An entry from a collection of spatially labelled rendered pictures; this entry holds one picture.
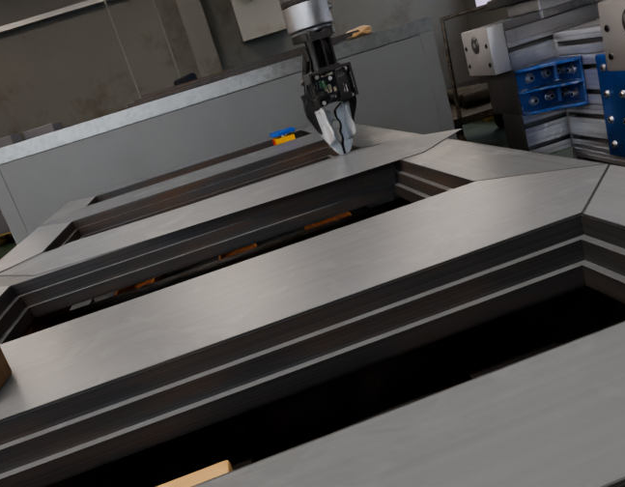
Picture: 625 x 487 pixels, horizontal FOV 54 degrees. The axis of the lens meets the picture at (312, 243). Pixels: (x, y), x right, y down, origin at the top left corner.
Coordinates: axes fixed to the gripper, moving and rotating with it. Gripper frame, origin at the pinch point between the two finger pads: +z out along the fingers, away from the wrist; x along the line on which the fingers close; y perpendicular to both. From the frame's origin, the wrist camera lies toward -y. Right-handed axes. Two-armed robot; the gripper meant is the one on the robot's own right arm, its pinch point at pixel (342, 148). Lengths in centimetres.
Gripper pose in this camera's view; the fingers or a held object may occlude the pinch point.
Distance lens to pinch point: 107.7
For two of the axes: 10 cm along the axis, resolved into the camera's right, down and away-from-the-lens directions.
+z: 2.9, 9.2, 2.8
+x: 9.4, -3.3, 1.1
